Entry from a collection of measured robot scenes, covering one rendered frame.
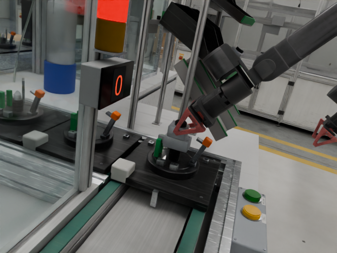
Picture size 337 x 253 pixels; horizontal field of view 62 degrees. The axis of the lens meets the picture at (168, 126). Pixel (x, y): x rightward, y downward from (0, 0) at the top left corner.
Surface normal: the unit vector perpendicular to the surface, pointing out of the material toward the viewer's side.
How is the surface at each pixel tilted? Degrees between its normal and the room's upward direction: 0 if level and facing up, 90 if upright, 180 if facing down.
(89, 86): 90
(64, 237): 0
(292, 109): 90
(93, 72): 90
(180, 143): 90
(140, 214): 0
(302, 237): 0
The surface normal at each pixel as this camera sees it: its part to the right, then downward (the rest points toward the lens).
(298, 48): -0.06, 0.07
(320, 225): 0.18, -0.91
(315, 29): -0.29, 0.11
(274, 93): -0.41, 0.27
